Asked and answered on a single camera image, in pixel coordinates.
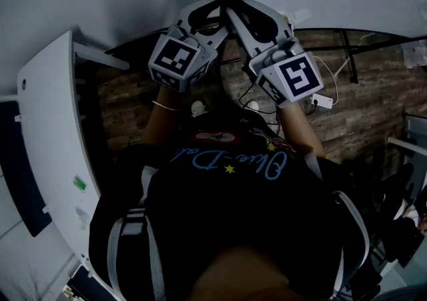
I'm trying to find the green sticker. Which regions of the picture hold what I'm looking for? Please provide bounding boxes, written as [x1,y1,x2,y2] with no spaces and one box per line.
[73,174,88,193]

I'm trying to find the white power strip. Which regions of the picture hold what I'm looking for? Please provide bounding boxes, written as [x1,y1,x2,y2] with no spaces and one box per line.
[311,93,335,109]

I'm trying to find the grey side table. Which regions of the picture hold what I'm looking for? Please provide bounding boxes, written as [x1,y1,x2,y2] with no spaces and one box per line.
[386,115,427,160]

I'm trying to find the clear plastic bag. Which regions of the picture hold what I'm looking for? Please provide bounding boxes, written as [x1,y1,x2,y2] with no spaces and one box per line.
[401,40,427,69]

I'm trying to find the thin beige wrist bracelet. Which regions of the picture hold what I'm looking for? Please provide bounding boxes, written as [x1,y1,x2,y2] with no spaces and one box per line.
[152,100,181,113]

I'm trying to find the person's white left shoe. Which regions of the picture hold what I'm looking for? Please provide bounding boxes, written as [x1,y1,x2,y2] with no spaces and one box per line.
[191,100,208,118]

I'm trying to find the person's left forearm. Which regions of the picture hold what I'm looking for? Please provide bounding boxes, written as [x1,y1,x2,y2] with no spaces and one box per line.
[142,85,183,147]

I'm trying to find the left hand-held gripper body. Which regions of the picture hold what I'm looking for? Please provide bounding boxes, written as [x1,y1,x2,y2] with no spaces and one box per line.
[147,0,232,93]

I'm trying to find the white curved desk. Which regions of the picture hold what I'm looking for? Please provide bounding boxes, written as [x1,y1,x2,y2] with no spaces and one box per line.
[15,29,130,244]

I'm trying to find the black cable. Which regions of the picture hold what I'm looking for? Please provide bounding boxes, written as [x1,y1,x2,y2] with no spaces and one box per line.
[238,81,278,116]

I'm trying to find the person's right forearm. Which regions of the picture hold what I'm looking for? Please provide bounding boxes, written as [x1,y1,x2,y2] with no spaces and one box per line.
[278,101,326,160]

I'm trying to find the person's torso in black shirt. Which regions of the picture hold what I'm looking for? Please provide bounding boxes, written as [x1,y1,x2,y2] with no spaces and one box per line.
[88,109,372,301]

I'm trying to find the white cable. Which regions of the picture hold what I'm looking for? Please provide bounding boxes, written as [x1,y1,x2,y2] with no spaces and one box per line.
[312,55,351,106]

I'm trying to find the grey harness strap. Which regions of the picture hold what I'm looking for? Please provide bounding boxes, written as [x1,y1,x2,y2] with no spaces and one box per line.
[332,189,372,296]
[105,165,167,301]

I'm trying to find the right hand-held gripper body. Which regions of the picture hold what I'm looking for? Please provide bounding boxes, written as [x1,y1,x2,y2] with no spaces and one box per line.
[226,0,325,109]

